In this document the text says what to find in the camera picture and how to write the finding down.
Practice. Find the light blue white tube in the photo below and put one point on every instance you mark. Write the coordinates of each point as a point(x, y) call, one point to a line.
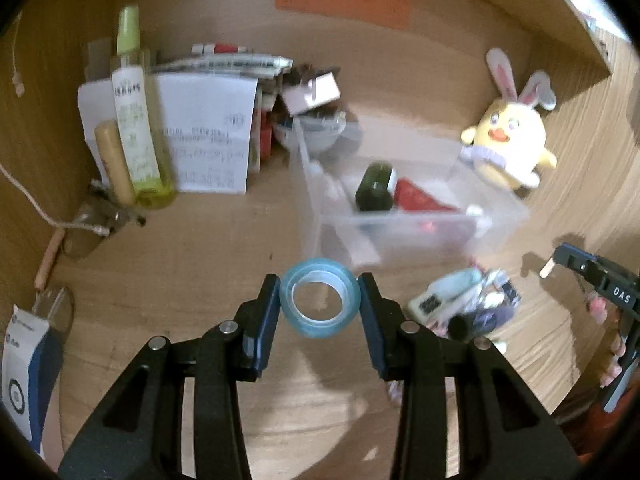
point(444, 290)

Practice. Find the light blue tape roll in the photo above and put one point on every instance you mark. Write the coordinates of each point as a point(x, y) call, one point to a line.
point(319, 297)

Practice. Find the yellow chick plush toy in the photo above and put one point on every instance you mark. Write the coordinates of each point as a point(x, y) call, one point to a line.
point(509, 142)

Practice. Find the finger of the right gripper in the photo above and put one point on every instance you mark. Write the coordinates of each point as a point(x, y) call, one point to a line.
point(572, 257)

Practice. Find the wooden shelf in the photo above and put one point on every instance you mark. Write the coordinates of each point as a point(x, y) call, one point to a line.
point(565, 5)

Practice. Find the stack of papers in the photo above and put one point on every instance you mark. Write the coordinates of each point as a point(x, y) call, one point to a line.
point(253, 65)

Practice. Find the dark purple bottle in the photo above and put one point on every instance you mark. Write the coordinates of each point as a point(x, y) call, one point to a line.
point(479, 323)

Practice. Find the white folded paper sheet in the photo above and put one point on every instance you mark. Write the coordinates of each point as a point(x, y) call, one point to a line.
point(206, 121)

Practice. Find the dark green glass bottle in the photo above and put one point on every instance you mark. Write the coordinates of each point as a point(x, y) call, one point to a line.
point(377, 187)

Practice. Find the white blue carton box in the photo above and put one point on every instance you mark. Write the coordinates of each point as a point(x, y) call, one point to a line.
point(31, 362)

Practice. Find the white tape roll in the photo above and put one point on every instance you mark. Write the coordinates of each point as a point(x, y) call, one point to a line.
point(474, 210)

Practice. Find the clear plastic storage bin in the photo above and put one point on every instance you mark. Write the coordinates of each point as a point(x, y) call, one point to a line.
point(331, 226)

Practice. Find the small white cardboard box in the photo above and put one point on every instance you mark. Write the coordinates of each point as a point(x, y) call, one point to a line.
point(317, 92)

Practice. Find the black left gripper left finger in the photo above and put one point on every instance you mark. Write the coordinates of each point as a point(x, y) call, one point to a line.
point(136, 430)

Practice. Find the beige tube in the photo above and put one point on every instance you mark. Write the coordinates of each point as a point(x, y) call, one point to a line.
point(114, 161)

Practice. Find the red white marker pen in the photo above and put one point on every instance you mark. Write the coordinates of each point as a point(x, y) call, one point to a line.
point(212, 49)

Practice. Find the glass bowl of trinkets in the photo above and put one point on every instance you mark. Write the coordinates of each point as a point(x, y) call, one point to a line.
point(321, 133)

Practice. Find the eyeglasses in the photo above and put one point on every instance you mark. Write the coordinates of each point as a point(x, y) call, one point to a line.
point(103, 216)

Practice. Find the yellow-green spray bottle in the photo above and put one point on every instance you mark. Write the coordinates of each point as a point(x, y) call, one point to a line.
point(144, 152)

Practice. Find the person's right hand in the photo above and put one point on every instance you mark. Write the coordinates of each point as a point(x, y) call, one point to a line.
point(613, 345)

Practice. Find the red packet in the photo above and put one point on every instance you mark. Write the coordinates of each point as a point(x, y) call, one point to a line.
point(409, 197)

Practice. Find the orange sticky note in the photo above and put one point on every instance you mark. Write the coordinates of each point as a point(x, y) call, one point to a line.
point(393, 14)

